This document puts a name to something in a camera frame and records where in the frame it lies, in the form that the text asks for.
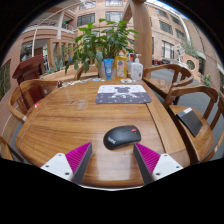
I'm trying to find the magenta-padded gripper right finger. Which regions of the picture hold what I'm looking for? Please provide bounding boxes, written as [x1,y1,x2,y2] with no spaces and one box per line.
[133,142,184,185]

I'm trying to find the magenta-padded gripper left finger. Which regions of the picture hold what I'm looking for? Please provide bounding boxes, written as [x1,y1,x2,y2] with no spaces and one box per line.
[40,142,94,185]

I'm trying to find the black computer mouse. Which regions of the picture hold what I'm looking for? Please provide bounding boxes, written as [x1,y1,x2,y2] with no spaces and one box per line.
[102,125,142,151]

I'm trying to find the grey white printed mouse pad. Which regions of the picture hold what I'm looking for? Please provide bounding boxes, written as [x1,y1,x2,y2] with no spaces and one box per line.
[95,84,153,105]

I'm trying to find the black notebook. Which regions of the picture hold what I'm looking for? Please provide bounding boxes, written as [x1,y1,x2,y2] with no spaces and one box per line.
[175,107,204,138]

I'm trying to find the wooden planter with succulents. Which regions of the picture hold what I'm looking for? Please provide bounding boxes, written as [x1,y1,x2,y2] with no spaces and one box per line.
[39,59,79,82]

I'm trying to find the small white packets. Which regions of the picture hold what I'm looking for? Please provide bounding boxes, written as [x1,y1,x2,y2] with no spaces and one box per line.
[120,78,137,84]

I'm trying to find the yellow flower potted plant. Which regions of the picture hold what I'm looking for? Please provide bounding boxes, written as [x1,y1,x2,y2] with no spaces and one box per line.
[203,73,213,88]

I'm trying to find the white pump bottle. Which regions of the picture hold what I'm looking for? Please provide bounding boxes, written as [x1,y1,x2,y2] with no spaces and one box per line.
[130,53,144,82]

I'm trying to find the dark red wooden lectern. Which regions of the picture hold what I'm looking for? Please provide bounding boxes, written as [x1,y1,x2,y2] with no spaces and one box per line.
[12,54,46,85]

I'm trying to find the yellow liquid bottle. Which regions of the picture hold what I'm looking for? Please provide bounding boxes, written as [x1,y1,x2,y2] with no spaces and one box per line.
[115,50,128,80]

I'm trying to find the blue squeeze tube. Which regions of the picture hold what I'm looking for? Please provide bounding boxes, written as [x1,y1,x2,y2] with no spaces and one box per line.
[103,58,115,81]

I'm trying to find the white metal sculpture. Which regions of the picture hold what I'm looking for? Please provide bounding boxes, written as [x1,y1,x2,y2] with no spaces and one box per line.
[174,43,186,63]

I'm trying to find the green potted plant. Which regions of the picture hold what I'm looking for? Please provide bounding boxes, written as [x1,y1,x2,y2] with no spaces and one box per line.
[64,18,139,80]

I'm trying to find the scattered small keychain charms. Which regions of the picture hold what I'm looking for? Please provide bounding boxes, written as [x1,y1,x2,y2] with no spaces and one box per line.
[56,77,102,89]

